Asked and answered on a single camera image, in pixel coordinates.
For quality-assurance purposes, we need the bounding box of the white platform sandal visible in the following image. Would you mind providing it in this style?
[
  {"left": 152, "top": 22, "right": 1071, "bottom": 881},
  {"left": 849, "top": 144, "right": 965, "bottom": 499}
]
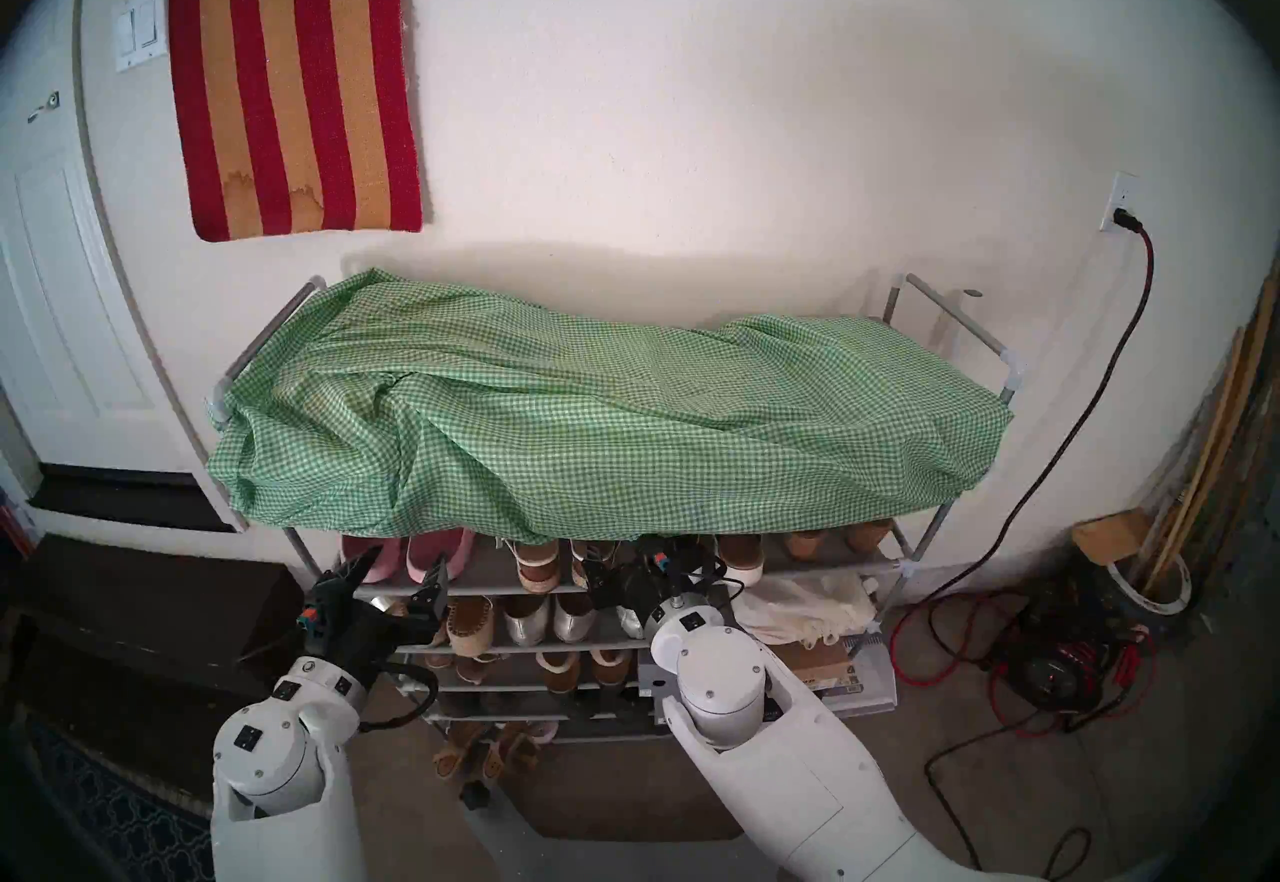
[{"left": 718, "top": 535, "right": 767, "bottom": 589}]

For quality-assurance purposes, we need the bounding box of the brown cardboard shoe box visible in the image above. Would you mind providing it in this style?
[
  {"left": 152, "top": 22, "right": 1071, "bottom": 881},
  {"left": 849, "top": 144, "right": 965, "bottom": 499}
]
[{"left": 775, "top": 640, "right": 853, "bottom": 691}]

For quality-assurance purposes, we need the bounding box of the wooden slats bundle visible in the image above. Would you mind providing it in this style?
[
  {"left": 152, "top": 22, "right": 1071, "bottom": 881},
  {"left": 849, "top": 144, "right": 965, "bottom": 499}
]
[{"left": 1140, "top": 270, "right": 1280, "bottom": 591}]

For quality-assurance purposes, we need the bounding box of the black red cord reel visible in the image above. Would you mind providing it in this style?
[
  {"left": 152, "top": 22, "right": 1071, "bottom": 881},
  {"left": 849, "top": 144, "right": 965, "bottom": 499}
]
[{"left": 1000, "top": 580, "right": 1151, "bottom": 721}]

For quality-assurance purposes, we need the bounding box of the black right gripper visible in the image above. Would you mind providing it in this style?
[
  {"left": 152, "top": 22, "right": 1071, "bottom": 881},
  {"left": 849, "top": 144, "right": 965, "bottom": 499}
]
[{"left": 587, "top": 537, "right": 743, "bottom": 637}]

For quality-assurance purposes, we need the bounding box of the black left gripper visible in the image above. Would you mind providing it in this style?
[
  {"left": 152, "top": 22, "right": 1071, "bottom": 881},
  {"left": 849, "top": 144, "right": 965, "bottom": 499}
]
[{"left": 300, "top": 545, "right": 451, "bottom": 691}]

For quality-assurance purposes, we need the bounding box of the black wooden step box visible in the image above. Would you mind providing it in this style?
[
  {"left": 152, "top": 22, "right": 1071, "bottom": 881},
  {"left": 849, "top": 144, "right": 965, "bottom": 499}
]
[{"left": 0, "top": 535, "right": 306, "bottom": 771}]

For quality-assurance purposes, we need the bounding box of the black red power cord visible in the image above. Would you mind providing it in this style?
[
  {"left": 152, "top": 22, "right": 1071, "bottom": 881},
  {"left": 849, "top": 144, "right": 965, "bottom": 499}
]
[{"left": 900, "top": 208, "right": 1156, "bottom": 611}]

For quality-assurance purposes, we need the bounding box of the small cardboard box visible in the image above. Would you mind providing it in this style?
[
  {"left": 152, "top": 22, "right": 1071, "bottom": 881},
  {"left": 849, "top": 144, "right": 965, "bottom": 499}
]
[{"left": 1070, "top": 510, "right": 1151, "bottom": 566}]

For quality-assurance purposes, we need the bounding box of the large white shoe box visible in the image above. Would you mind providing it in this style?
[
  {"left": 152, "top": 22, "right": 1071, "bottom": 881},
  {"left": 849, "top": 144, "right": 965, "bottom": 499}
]
[{"left": 800, "top": 642, "right": 898, "bottom": 721}]

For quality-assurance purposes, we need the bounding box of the green gingham cloth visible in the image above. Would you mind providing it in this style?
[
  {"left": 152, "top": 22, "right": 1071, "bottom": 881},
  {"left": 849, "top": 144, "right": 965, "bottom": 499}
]
[{"left": 205, "top": 268, "right": 1014, "bottom": 546}]

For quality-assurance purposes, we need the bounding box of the red tan striped flag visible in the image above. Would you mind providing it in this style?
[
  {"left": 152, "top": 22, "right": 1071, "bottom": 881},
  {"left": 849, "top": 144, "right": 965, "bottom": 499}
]
[{"left": 168, "top": 0, "right": 424, "bottom": 243}]

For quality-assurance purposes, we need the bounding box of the white wall outlet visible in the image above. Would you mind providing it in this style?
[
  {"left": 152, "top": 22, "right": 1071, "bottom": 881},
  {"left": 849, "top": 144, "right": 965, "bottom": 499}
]
[{"left": 1100, "top": 173, "right": 1139, "bottom": 236}]

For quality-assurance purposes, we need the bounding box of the thick black left wrist cable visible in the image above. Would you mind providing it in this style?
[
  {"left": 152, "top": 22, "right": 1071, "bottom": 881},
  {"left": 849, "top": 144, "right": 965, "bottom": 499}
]
[{"left": 355, "top": 665, "right": 441, "bottom": 733}]

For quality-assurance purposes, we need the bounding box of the white double light switch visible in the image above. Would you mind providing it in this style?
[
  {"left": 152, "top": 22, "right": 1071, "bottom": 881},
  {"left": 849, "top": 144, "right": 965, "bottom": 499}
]
[{"left": 112, "top": 0, "right": 169, "bottom": 74}]

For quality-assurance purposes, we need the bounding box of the black floor cable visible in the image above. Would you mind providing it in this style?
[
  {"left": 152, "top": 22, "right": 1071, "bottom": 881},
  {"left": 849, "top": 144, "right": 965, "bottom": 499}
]
[{"left": 922, "top": 690, "right": 1101, "bottom": 882}]

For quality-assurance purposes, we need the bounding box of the white cloth dust bag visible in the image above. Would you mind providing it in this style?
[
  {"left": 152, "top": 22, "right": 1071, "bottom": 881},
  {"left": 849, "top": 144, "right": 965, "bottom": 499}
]
[{"left": 735, "top": 575, "right": 881, "bottom": 648}]

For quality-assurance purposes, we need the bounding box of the red white carton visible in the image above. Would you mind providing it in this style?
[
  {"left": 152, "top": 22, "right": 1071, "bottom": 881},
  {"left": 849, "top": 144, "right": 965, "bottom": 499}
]
[{"left": 0, "top": 495, "right": 41, "bottom": 559}]

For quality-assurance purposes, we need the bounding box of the tan strappy sandal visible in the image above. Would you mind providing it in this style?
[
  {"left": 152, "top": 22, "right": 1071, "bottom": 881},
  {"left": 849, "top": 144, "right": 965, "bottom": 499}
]
[
  {"left": 480, "top": 725, "right": 541, "bottom": 784},
  {"left": 432, "top": 725, "right": 491, "bottom": 781}
]

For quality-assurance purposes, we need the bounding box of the beige espadrille shoe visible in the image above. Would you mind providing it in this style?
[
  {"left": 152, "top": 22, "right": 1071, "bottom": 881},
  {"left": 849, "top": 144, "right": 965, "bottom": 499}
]
[{"left": 445, "top": 595, "right": 496, "bottom": 659}]

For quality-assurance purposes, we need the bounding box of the grey metal shoe rack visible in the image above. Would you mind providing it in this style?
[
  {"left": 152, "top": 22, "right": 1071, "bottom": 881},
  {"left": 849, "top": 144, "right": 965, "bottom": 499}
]
[{"left": 205, "top": 273, "right": 1026, "bottom": 746}]

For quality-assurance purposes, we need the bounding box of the blue patterned rug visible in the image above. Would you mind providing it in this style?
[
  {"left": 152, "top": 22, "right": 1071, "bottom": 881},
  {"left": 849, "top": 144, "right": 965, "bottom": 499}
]
[{"left": 20, "top": 710, "right": 216, "bottom": 882}]

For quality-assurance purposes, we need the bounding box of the white plastic bucket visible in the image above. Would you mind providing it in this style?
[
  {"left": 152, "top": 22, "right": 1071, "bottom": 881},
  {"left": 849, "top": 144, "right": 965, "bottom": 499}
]
[{"left": 1105, "top": 550, "right": 1194, "bottom": 616}]

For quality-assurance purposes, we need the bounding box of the red extension cord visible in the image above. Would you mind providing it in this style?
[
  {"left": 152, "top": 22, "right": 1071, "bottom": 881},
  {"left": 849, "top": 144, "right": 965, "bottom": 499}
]
[{"left": 888, "top": 590, "right": 1161, "bottom": 741}]

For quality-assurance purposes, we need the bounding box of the grey Vionic shoe box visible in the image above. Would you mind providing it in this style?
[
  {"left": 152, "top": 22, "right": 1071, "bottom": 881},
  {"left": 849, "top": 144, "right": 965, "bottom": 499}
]
[{"left": 638, "top": 660, "right": 673, "bottom": 726}]

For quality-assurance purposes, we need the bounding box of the black door mat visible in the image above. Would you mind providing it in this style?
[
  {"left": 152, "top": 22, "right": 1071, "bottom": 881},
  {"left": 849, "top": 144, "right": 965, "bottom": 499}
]
[{"left": 28, "top": 465, "right": 236, "bottom": 533}]

